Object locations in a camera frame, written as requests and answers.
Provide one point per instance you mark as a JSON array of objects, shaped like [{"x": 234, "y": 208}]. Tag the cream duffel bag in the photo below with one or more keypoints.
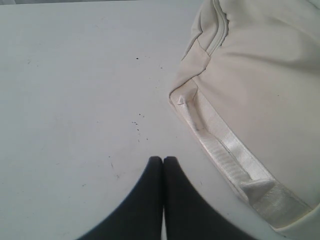
[{"x": 248, "y": 87}]

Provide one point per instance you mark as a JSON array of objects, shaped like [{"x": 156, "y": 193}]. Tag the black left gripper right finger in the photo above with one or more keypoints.
[{"x": 187, "y": 215}]

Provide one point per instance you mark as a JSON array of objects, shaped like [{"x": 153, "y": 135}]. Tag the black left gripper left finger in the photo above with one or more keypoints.
[{"x": 140, "y": 214}]

